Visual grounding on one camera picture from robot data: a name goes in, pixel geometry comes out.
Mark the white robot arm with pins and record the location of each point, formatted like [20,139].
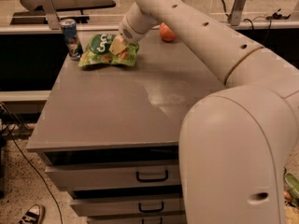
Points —
[233,144]

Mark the blue redbull can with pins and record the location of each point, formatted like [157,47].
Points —
[70,33]

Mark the green rice chip bag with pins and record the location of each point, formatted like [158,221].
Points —
[97,52]

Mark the middle drawer black handle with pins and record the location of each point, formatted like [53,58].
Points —
[151,207]

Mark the bottom drawer black handle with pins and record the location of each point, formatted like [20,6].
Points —
[155,220]

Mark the red apple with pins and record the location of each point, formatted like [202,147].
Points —
[166,34]

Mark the left metal bracket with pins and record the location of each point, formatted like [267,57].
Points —
[51,15]

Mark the grey drawer cabinet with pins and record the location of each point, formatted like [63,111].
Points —
[101,125]

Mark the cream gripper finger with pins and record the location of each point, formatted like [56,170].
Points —
[118,45]

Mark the metal bracket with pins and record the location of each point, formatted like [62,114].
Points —
[236,13]
[51,15]

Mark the drawer black handle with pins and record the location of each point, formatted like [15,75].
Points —
[155,220]
[151,207]
[143,177]

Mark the black and white sneaker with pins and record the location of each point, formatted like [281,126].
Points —
[34,215]

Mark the right metal bracket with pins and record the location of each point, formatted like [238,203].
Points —
[236,13]

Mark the top drawer black handle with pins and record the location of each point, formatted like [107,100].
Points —
[143,177]

